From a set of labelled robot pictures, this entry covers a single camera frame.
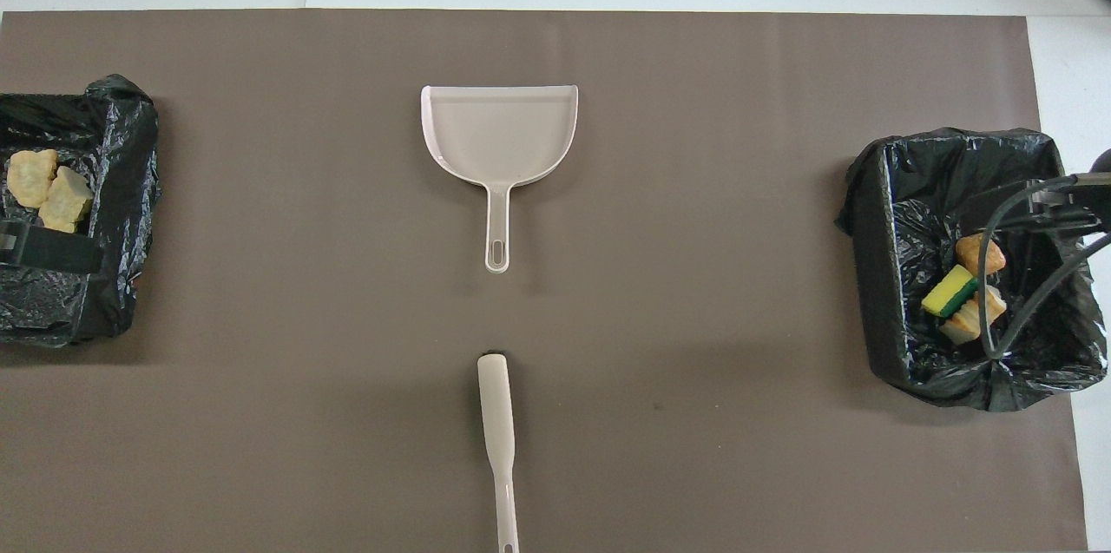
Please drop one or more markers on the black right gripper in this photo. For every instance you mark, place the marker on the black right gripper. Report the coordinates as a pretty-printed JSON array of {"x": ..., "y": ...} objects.
[{"x": 1102, "y": 161}]

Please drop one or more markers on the orange glazed croissant piece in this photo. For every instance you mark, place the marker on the orange glazed croissant piece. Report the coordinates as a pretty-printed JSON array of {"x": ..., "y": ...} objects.
[{"x": 66, "y": 202}]

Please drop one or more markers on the brown oval bread roll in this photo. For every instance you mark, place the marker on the brown oval bread roll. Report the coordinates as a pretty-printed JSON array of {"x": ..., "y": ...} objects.
[{"x": 989, "y": 258}]

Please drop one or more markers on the yellow and green sponge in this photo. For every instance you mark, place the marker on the yellow and green sponge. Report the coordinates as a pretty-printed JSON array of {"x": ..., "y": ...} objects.
[{"x": 948, "y": 292}]

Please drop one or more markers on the beige striped bread chunk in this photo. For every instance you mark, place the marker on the beige striped bread chunk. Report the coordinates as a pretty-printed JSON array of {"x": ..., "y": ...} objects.
[{"x": 963, "y": 325}]

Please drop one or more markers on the pink plastic dustpan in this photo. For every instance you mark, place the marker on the pink plastic dustpan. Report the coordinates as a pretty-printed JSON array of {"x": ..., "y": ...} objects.
[{"x": 499, "y": 136}]

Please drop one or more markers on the beige hand brush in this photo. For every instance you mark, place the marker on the beige hand brush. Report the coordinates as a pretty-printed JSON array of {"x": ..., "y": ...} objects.
[{"x": 496, "y": 414}]

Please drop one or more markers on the black bag-lined bin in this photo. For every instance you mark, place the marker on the black bag-lined bin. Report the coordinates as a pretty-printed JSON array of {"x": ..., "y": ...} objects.
[
  {"x": 903, "y": 292},
  {"x": 104, "y": 301}
]

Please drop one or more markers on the brown table mat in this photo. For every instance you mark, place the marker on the brown table mat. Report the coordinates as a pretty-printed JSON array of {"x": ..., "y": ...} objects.
[{"x": 347, "y": 449}]

